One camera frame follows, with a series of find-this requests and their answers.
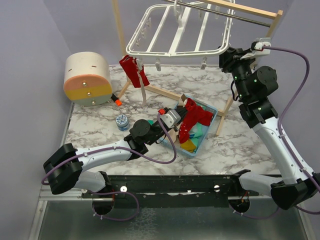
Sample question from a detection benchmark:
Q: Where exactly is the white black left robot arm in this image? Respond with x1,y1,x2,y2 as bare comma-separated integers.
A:
41,107,187,198

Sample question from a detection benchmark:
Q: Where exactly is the white plastic clip hanger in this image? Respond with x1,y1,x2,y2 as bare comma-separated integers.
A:
125,1,233,71

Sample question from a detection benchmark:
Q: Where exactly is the yellow sock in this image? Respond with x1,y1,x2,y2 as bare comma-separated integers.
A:
180,139,197,153

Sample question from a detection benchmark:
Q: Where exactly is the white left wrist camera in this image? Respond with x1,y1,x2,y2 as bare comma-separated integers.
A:
160,108,182,129

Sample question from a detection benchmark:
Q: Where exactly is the red beige reindeer sock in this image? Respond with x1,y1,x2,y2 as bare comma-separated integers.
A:
135,58,147,107

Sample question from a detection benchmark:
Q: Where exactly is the orange black highlighter pen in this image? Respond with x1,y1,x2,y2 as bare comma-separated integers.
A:
111,94,122,106

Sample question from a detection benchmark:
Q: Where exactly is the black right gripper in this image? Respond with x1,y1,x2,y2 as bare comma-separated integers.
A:
218,45,257,101

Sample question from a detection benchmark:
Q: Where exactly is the red santa sock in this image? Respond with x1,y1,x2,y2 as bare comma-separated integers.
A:
119,55,150,88

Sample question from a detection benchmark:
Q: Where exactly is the metal hanging rod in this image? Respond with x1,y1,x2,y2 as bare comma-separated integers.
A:
165,0,271,28

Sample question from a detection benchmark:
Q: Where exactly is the black mounting rail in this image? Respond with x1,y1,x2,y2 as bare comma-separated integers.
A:
81,175,258,208

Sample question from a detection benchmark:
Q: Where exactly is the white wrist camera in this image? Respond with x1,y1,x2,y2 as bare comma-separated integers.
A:
160,108,182,129
240,37,271,60

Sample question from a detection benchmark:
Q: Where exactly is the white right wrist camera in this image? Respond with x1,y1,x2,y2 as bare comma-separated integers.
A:
240,37,271,60

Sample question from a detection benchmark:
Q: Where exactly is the cream ribbed sock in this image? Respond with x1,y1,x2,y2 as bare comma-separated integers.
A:
168,94,188,144

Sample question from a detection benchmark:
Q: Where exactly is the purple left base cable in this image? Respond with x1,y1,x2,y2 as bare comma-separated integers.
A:
91,191,140,222

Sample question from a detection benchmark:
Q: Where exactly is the red snowflake sock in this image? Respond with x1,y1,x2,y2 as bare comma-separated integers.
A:
179,98,214,144

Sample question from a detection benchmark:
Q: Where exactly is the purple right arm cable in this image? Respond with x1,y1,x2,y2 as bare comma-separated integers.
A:
262,45,320,215

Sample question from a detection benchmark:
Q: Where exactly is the wooden hanger rack frame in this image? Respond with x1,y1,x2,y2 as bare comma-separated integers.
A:
111,0,284,137

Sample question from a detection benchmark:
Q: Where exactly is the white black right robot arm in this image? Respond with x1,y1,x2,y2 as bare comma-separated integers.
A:
219,47,320,210

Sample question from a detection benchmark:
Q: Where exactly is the pastel round drawer box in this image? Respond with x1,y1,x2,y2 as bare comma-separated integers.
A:
63,51,113,107

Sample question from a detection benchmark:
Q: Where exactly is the blue perforated plastic basket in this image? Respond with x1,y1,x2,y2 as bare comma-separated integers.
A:
168,94,218,158

